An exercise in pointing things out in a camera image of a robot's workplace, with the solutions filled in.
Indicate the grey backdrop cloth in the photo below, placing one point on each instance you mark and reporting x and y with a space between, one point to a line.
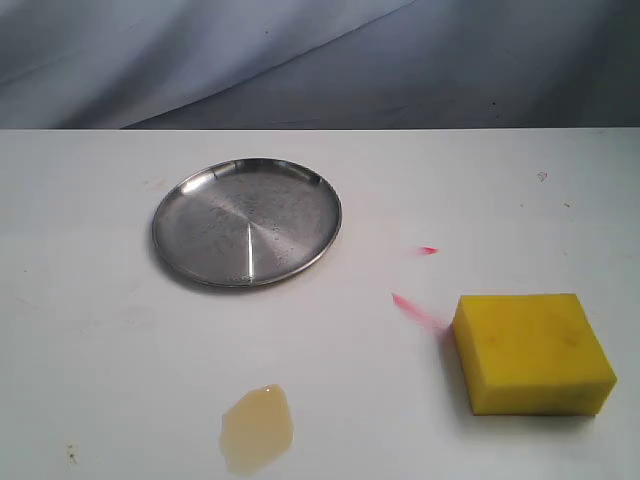
319 64

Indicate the round steel plate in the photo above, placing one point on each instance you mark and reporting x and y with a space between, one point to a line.
246 223

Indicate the yellow sponge block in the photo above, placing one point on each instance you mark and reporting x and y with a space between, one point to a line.
531 355

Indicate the beige liquid spill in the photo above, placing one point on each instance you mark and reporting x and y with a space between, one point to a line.
256 431

